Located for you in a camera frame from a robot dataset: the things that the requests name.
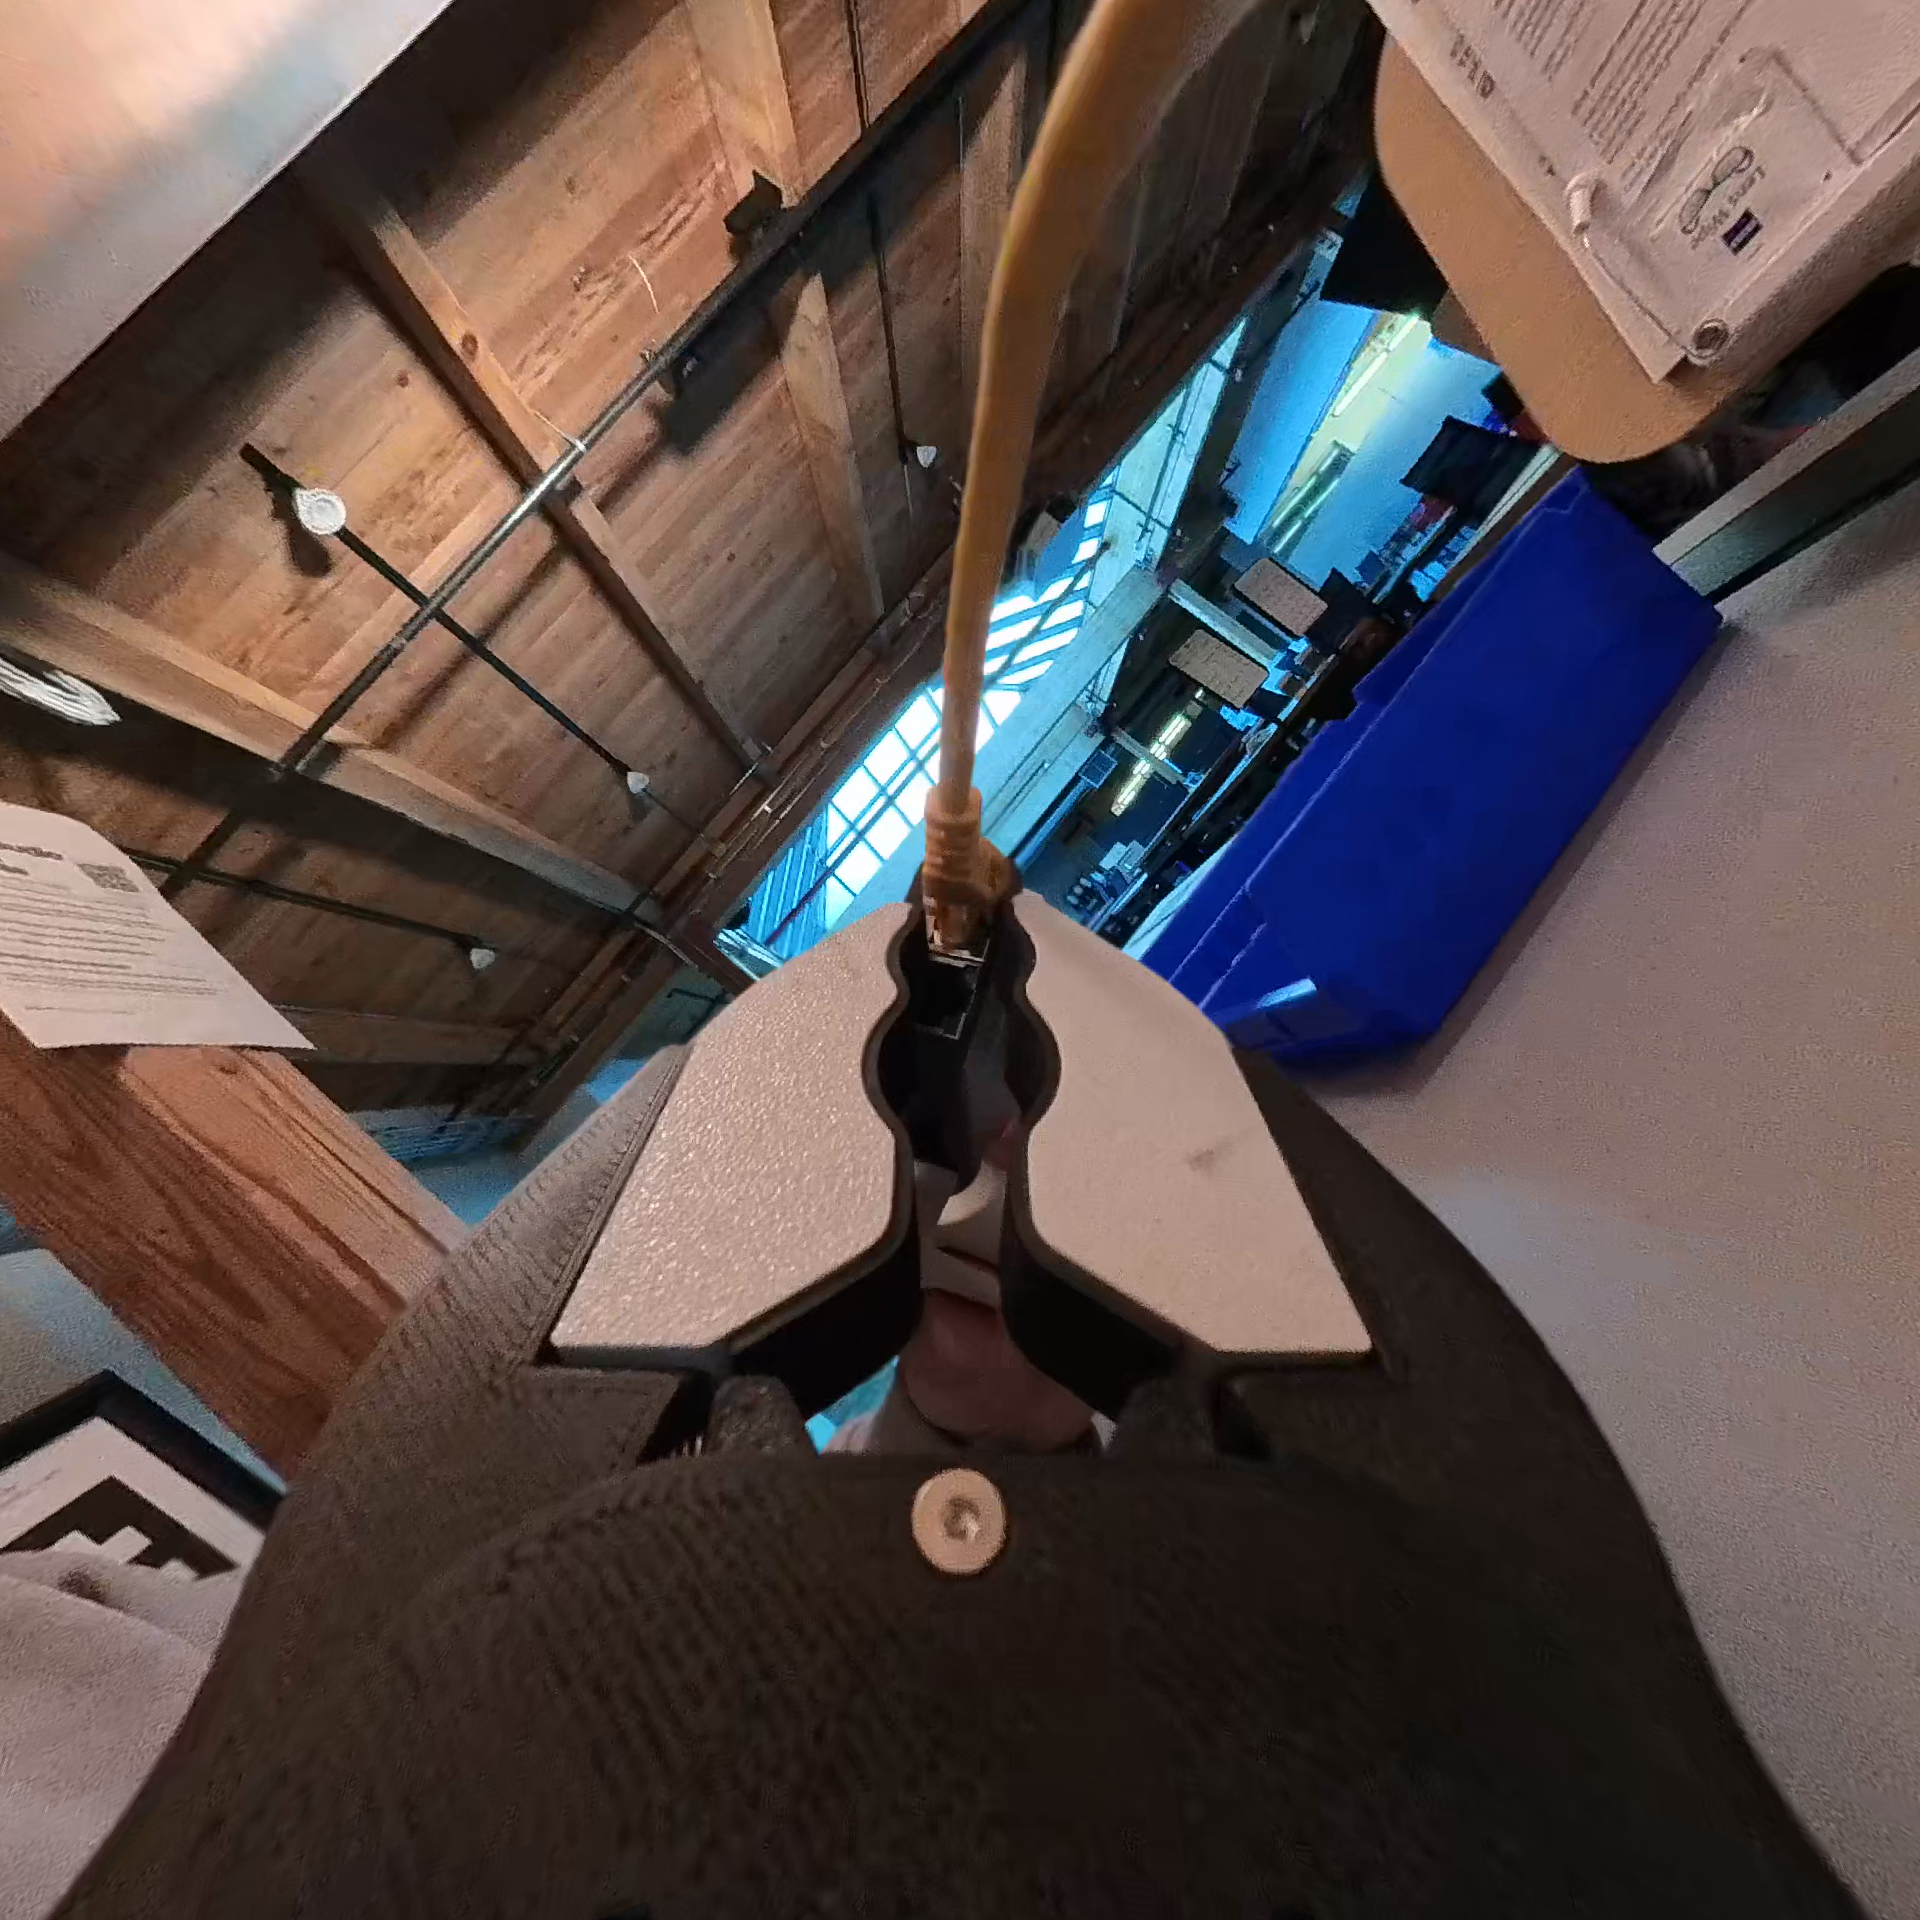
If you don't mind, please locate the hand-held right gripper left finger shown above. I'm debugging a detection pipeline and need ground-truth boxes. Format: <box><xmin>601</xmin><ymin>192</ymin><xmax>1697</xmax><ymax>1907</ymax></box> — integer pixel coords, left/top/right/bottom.
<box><xmin>545</xmin><ymin>899</ymin><xmax>924</xmax><ymax>1419</ymax></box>

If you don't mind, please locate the tan network cable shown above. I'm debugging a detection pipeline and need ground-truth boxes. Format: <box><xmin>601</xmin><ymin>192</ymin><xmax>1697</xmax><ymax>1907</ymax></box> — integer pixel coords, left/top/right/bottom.
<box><xmin>921</xmin><ymin>0</ymin><xmax>1157</xmax><ymax>953</ymax></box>

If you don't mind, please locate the wooden board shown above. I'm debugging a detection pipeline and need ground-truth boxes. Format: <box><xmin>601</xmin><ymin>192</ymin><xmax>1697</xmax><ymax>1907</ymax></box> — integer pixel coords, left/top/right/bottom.
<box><xmin>1372</xmin><ymin>0</ymin><xmax>1920</xmax><ymax>466</ymax></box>

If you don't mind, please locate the black framed marker tag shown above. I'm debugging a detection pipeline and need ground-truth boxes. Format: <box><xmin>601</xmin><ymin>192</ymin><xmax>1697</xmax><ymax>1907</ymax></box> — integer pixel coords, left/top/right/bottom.
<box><xmin>0</xmin><ymin>1370</ymin><xmax>288</xmax><ymax>1592</ymax></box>

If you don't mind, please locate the blue plastic bin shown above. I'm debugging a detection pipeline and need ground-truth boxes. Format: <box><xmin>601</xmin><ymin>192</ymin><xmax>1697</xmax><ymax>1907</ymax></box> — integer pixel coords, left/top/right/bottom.
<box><xmin>1124</xmin><ymin>464</ymin><xmax>1723</xmax><ymax>1069</ymax></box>

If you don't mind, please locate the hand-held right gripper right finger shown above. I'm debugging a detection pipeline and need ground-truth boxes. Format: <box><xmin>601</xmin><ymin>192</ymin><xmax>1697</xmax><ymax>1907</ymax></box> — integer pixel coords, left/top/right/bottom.
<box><xmin>997</xmin><ymin>895</ymin><xmax>1377</xmax><ymax>1419</ymax></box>

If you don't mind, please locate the metal conduit pipe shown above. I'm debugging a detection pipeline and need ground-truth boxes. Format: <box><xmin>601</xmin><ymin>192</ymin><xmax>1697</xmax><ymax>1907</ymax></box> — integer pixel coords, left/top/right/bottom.
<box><xmin>277</xmin><ymin>0</ymin><xmax>1059</xmax><ymax>774</ymax></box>

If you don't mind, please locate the wooden post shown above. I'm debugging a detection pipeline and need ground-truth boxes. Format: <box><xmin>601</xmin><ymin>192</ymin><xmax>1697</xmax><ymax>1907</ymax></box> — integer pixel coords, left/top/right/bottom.
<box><xmin>0</xmin><ymin>1005</ymin><xmax>466</xmax><ymax>1478</ymax></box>

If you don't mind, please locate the grey cloth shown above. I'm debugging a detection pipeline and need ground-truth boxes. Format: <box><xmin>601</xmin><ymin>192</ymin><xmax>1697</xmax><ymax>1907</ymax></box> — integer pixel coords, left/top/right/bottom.
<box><xmin>0</xmin><ymin>1551</ymin><xmax>249</xmax><ymax>1920</ymax></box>

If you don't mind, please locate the printed paper sheet in sleeve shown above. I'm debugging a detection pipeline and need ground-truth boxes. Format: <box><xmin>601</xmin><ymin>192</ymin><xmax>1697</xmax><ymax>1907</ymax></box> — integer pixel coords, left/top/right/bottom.
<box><xmin>1372</xmin><ymin>0</ymin><xmax>1920</xmax><ymax>383</ymax></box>

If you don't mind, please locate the black sprinkler pipe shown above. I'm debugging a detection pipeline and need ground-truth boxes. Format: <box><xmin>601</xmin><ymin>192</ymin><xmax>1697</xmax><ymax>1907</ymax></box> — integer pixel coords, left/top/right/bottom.
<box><xmin>241</xmin><ymin>441</ymin><xmax>664</xmax><ymax>799</ymax></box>

